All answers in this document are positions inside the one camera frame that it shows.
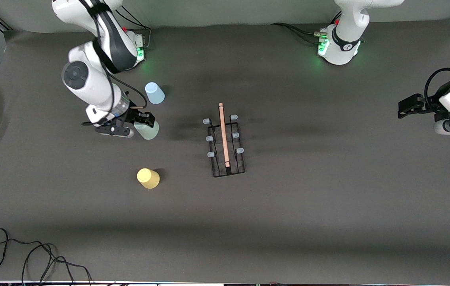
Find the pale green plastic cup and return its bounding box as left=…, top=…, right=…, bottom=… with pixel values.
left=134, top=120, right=159, bottom=141

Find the yellow plastic cup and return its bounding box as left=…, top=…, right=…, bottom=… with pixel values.
left=137, top=168, right=160, bottom=189

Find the black wire cup holder rack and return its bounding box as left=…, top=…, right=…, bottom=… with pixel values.
left=203, top=102, right=246, bottom=178

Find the light blue plastic cup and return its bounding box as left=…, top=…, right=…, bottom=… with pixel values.
left=145, top=82, right=165, bottom=105

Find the dark grey table mat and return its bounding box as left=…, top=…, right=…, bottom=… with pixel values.
left=0, top=14, right=450, bottom=284

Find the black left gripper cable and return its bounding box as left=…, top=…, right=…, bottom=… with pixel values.
left=425, top=68, right=450, bottom=114

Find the black right arm base cable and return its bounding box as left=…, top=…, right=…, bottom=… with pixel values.
left=116, top=8, right=152, bottom=50

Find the black arm base cable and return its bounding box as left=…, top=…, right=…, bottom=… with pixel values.
left=116, top=8, right=152, bottom=50
left=271, top=23, right=327, bottom=45

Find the black left arm base cable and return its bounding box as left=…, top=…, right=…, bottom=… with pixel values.
left=271, top=23, right=327, bottom=45

